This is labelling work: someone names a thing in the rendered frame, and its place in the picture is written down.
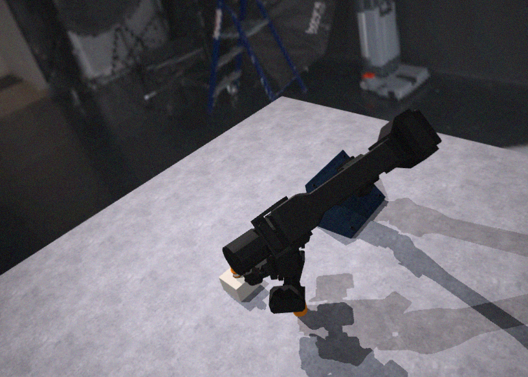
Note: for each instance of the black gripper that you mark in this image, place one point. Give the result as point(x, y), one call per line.
point(291, 296)

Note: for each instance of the orange cylinder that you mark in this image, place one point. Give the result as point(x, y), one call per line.
point(301, 313)
point(234, 274)

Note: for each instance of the white square block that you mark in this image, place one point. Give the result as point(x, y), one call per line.
point(236, 287)

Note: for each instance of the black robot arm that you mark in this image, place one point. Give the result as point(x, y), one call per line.
point(405, 141)

